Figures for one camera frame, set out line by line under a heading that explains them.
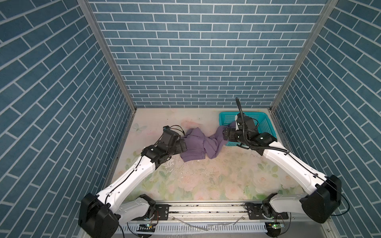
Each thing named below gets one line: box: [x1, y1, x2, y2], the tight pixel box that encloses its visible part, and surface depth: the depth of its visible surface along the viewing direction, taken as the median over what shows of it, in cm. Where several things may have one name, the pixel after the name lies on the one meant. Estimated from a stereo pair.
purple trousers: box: [180, 121, 237, 163], surface depth 93 cm
